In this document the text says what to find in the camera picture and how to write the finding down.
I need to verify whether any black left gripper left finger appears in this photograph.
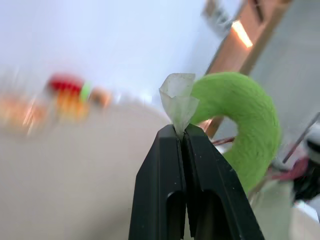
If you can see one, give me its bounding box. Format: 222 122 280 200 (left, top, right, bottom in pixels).
128 124 187 240

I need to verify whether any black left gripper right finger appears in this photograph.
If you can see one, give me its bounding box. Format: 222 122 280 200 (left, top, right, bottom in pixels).
181 124 265 240

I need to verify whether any green plush keychain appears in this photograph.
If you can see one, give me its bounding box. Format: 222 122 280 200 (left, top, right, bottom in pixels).
189 71 281 194

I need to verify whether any white fabric care label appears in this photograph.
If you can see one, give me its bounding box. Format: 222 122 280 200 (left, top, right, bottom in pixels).
158 72 200 137

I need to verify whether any red and orange toy pile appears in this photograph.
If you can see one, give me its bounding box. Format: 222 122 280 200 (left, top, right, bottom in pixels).
0 72 113 133

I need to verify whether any wooden door frame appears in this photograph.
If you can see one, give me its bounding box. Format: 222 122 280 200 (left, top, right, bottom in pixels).
199 0 293 140

